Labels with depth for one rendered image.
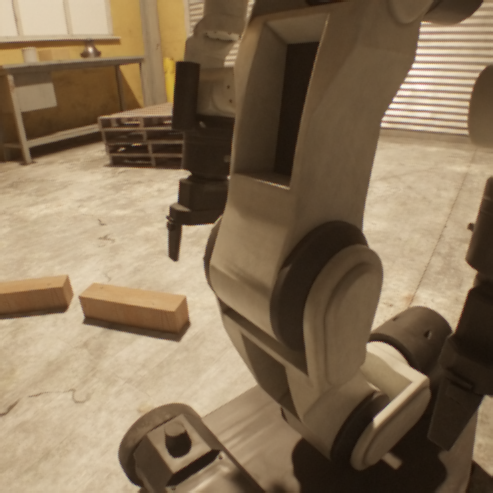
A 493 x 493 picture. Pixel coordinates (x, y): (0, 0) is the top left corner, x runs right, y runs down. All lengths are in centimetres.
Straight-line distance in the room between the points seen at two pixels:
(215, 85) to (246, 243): 25
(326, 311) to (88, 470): 82
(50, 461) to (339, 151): 98
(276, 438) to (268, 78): 65
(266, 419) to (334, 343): 49
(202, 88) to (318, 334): 37
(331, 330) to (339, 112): 20
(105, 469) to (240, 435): 37
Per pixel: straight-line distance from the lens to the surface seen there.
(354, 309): 38
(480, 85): 33
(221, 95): 54
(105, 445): 109
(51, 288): 162
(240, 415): 86
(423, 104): 492
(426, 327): 82
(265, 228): 37
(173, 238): 59
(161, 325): 136
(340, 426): 64
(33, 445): 117
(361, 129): 39
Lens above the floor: 82
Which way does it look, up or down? 26 degrees down
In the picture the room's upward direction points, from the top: 3 degrees counter-clockwise
